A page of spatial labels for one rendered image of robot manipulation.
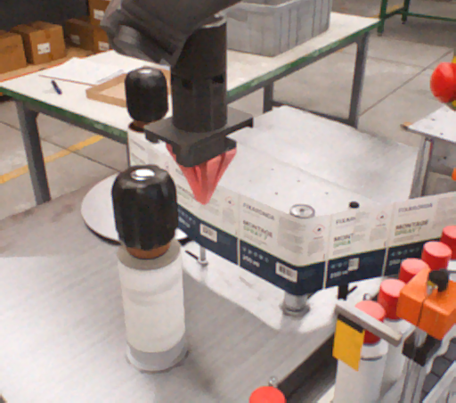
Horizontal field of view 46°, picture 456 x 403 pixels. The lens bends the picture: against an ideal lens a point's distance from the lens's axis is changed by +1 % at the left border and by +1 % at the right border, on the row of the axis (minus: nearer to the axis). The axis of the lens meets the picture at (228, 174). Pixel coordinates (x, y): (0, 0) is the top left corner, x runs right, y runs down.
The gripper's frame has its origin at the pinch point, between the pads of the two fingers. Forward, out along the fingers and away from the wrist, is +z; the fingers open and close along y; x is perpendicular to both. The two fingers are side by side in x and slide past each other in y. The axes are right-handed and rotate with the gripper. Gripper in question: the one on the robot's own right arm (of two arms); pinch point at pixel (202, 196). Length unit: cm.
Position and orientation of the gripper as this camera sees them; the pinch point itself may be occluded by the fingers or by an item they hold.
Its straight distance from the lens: 60.4
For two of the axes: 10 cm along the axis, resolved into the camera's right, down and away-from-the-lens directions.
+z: 0.0, 8.7, 4.9
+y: -7.0, 3.5, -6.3
